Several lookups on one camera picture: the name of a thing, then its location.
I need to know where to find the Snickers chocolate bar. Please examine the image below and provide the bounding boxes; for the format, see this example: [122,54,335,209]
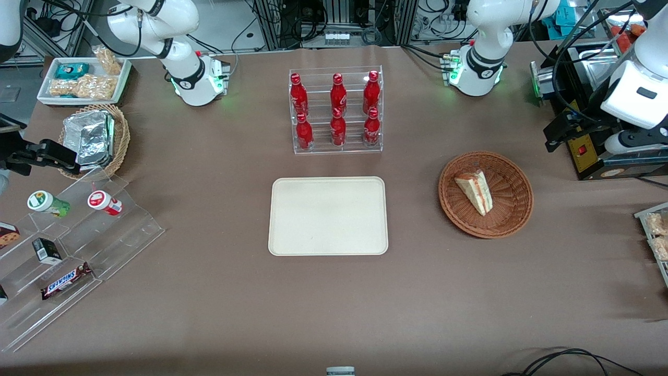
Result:
[41,262,94,301]

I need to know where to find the black floor cable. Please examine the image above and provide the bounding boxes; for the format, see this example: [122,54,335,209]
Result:
[500,347,647,376]

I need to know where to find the silver round appliance knob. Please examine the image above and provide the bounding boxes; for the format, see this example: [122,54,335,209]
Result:
[529,61,555,108]

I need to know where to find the triangular sandwich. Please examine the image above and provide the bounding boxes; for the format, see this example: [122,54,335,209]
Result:
[454,169,494,217]

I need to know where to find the large clear peanut snack bag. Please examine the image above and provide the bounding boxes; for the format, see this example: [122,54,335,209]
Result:
[49,74,117,100]

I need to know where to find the teal snack packet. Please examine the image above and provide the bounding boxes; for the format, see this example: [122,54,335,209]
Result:
[55,63,90,80]

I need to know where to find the clear acrylic bottle rack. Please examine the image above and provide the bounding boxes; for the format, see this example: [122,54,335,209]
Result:
[289,65,384,155]

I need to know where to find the light wicker basket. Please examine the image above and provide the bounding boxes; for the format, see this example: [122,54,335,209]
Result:
[58,103,130,181]

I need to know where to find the red cola bottle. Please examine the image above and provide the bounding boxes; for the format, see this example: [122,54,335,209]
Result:
[363,70,381,116]
[330,73,348,116]
[330,108,347,148]
[295,113,315,152]
[363,107,381,148]
[290,73,309,117]

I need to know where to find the brown round wicker basket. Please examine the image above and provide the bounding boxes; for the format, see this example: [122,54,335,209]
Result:
[438,151,534,240]

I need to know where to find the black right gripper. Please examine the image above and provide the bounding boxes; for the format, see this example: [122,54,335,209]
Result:
[0,114,82,176]

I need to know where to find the black countertop appliance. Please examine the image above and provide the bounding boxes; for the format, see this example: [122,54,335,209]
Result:
[542,41,668,182]

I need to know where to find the small clear peanut snack bag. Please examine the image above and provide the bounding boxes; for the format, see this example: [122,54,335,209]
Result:
[92,45,122,76]

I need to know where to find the teal cardboard box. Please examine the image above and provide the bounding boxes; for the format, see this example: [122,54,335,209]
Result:
[542,0,576,33]

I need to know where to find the clear acrylic stepped display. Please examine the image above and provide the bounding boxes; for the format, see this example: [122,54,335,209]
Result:
[0,167,166,354]

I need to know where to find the red yogurt drink bottle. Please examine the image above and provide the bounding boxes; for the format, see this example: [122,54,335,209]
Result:
[87,190,124,217]

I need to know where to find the silver foil containers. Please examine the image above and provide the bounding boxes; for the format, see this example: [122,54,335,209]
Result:
[62,110,115,169]

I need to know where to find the white rectangular snack tray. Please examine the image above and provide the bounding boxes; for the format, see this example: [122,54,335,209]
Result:
[37,56,133,107]

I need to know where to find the brown cookie box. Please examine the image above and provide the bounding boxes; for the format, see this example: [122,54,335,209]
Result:
[0,222,21,250]

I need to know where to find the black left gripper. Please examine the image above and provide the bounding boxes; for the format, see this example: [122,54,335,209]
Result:
[543,111,623,153]

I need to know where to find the white wire rack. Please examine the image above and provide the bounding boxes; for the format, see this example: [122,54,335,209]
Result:
[634,202,668,289]

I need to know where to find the green yogurt drink bottle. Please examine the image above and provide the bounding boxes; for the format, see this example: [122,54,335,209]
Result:
[27,190,71,218]

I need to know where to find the cream plastic serving tray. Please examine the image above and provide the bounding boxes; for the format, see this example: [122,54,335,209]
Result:
[268,177,389,257]

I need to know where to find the small black box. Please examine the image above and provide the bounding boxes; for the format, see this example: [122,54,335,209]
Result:
[32,238,63,264]

